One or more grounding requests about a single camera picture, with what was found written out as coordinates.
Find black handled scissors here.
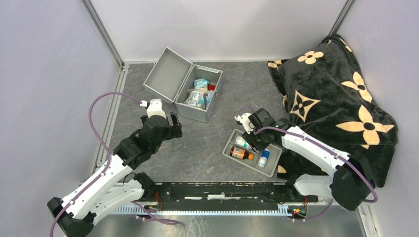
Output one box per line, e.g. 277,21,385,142
203,93,209,110

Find black floral blanket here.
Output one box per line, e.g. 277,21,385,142
267,34,398,188

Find grey metal case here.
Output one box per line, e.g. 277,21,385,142
143,47,223,123

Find white green-label bottle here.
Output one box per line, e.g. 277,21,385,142
234,135,252,150

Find blue white small box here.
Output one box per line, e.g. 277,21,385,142
257,149,270,168

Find blue cotton ball bag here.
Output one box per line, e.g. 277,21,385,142
193,78,209,93

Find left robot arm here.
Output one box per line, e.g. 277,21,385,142
47,112,182,237

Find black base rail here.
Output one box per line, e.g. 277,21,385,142
140,182,319,211

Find red first aid pouch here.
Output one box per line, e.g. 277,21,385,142
208,83,216,91

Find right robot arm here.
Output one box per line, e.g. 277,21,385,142
234,108,378,211

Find grey divider tray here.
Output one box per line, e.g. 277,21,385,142
222,129,282,177

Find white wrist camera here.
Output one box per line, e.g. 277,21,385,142
234,113,254,134
140,99,167,120

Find brown glass bottle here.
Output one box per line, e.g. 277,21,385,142
230,146,253,160

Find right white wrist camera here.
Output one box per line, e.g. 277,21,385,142
234,113,254,134

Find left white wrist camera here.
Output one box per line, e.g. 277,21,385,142
140,99,167,120

